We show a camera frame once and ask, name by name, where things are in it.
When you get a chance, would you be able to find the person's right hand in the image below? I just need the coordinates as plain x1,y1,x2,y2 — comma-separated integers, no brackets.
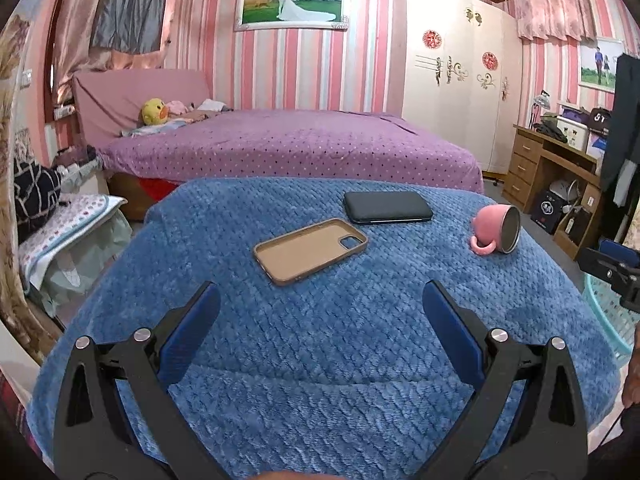
622,324,640,408

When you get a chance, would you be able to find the light blue mesh basket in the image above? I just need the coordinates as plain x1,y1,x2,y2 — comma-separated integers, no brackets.
582,274,639,362

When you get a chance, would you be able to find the wooden desk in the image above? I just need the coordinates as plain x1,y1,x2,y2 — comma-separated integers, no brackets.
502,126,603,259

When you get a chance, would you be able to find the pink metal mug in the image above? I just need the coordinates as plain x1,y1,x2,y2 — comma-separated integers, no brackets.
470,204,521,256

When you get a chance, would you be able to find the framed couple photo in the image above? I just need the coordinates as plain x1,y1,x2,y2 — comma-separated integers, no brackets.
578,38,626,93

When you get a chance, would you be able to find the dotted folded bedding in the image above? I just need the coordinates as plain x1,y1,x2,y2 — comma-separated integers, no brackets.
18,194,127,292

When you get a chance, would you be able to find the blue fleece blanket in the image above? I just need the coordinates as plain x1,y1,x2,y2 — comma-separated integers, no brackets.
27,178,620,479

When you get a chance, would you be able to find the black smartphone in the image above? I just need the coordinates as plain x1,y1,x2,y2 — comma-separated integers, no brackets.
343,192,433,224

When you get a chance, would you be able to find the tan phone case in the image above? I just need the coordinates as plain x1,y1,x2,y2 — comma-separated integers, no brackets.
253,218,369,286

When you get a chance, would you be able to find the purple dotted bed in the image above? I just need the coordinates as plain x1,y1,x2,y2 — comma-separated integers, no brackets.
99,110,484,193

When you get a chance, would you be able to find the black white patterned cloth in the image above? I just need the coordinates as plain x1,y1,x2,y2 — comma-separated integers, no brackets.
13,159,62,244

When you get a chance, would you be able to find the white wardrobe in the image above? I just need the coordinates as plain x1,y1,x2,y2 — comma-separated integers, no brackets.
386,0,522,174

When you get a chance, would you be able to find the pink window curtain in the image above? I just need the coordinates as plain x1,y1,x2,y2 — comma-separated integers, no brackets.
514,0,597,41

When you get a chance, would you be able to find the yellow duck plush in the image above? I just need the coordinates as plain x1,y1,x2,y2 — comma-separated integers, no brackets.
140,98,169,126

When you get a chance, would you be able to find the pink headboard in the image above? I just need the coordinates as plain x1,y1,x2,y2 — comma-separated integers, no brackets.
72,68,212,148

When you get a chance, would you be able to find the grey hanging cloth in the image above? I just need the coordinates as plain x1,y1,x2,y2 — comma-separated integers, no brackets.
90,0,166,55

